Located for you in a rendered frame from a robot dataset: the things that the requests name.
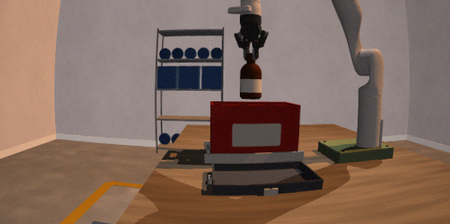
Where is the red bottle crate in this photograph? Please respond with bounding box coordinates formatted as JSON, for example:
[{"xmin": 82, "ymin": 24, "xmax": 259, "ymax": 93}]
[{"xmin": 210, "ymin": 101, "xmax": 299, "ymax": 153}]

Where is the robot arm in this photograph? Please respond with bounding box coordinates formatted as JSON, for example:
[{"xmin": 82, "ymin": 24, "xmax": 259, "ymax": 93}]
[{"xmin": 227, "ymin": 0, "xmax": 383, "ymax": 148}]

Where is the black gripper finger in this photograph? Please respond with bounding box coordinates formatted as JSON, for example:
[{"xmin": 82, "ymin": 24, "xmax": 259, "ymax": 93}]
[
  {"xmin": 234, "ymin": 30, "xmax": 251, "ymax": 61},
  {"xmin": 249, "ymin": 29, "xmax": 269, "ymax": 60}
]

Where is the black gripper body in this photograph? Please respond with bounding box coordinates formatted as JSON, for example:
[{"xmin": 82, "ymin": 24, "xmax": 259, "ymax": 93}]
[{"xmin": 240, "ymin": 14, "xmax": 262, "ymax": 40}]

